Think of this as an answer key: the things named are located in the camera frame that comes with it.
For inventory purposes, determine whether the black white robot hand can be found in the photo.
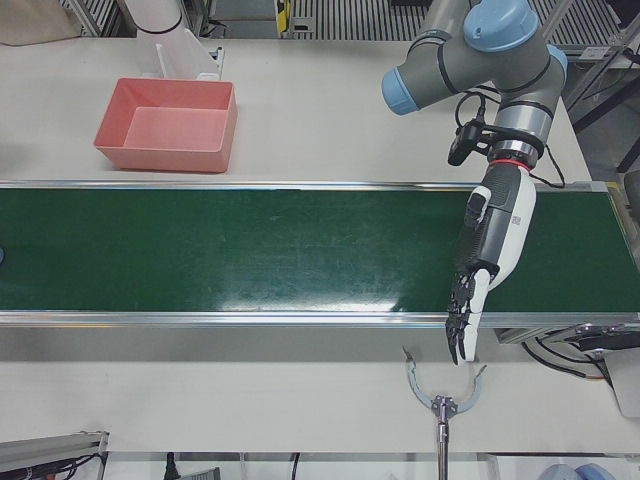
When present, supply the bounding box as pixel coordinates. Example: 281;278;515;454
443;162;539;366

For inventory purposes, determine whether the pink plastic box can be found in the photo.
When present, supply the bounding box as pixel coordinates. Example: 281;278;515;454
93;77;238;175

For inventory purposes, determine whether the black electronics board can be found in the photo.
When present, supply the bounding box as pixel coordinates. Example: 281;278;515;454
574;322;640;359

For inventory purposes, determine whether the grey claw holder on pole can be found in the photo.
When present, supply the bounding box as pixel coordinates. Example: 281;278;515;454
401;344;489;480

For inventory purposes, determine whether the metal ribbed grating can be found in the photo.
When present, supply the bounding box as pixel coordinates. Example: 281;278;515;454
79;0;626;46

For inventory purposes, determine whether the green conveyor belt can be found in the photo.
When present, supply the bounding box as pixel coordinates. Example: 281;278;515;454
0;180;640;329

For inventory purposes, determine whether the white plastic stand base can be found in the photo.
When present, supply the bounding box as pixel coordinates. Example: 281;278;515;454
135;27;225;82

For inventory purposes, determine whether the white cylindrical column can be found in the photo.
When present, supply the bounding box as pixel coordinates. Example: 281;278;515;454
119;0;184;36

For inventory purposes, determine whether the aluminium profile bar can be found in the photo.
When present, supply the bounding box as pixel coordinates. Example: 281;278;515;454
0;428;110;480

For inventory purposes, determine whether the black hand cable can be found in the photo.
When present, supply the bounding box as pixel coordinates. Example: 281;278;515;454
529;143;569;190

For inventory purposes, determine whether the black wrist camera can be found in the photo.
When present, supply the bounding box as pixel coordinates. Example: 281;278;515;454
447;119;494;168

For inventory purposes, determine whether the black camera cable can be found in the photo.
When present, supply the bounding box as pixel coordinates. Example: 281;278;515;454
453;84;501;126

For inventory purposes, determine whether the grey cable bundle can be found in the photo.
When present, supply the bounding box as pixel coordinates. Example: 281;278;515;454
522;334;609;382

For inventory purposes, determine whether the aluminium strut frame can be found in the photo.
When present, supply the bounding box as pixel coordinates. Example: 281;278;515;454
562;29;640;134

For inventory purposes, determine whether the yellow black post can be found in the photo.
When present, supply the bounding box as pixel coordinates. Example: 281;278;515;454
273;0;295;37

